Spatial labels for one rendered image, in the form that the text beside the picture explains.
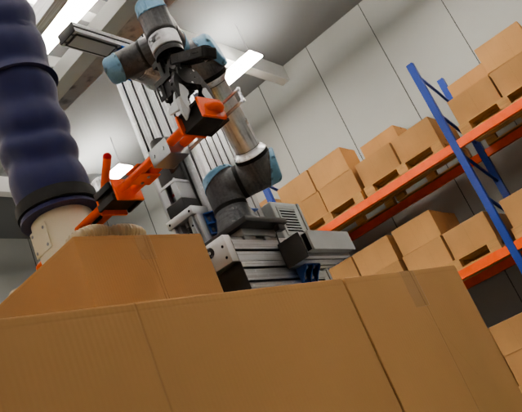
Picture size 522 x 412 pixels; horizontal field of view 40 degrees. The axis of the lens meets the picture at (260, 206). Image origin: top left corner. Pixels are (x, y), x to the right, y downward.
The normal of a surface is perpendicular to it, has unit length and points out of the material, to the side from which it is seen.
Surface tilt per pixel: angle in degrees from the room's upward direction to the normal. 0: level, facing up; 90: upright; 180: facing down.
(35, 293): 90
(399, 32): 90
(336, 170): 90
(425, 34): 90
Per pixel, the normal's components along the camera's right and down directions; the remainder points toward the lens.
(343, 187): -0.59, -0.05
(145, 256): 0.66, -0.51
